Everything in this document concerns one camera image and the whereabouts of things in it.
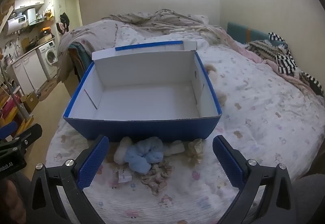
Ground tall white cabinet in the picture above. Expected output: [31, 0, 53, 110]
[49, 0, 68, 36]

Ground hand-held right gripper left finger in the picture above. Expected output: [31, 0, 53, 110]
[25, 135, 110, 224]

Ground white upper cabinets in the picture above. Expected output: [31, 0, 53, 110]
[14, 0, 45, 10]

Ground beige curly scrunchie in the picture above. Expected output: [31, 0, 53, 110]
[187, 138, 205, 161]

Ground tan fluffy item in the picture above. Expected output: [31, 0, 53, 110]
[204, 64, 218, 75]

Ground beige patterned quilt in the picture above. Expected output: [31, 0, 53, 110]
[58, 9, 224, 62]

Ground oval floor rug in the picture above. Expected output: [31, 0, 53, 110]
[38, 78, 61, 102]

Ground pink bag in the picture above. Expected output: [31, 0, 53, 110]
[2, 98, 18, 116]

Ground blue cardboard box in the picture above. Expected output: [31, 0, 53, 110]
[63, 40, 222, 142]

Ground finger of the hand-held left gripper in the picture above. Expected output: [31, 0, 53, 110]
[10, 123, 43, 150]
[0, 122, 18, 141]

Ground clear packet with label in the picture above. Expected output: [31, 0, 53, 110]
[117, 169, 132, 184]

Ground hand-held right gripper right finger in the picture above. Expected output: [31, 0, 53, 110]
[212, 135, 299, 224]

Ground wooden rack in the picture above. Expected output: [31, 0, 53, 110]
[0, 82, 35, 139]

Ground brown cardboard box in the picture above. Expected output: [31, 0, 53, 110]
[20, 91, 39, 113]

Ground teal headboard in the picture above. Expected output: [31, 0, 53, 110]
[227, 22, 287, 48]

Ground white counter cabinet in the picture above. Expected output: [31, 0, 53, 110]
[11, 50, 48, 95]

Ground person's left hand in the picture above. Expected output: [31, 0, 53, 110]
[0, 179, 26, 224]

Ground black white striped cloth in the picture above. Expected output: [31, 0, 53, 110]
[269, 32, 298, 74]
[299, 72, 325, 98]

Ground white washing machine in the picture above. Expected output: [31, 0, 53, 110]
[36, 40, 59, 79]

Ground light blue fluffy scrunchie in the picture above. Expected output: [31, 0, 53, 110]
[126, 137, 165, 175]

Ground person's grey clothing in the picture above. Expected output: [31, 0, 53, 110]
[292, 173, 325, 224]

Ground printed white bed blanket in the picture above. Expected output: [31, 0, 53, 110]
[46, 14, 325, 224]

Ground dark hanging clothes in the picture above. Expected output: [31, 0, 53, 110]
[59, 12, 71, 34]

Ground white water heater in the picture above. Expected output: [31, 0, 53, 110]
[5, 14, 28, 36]

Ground beige knit cloth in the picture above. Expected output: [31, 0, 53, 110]
[245, 40, 287, 60]

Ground beige floral scrunchie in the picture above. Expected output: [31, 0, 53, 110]
[141, 160, 176, 195]

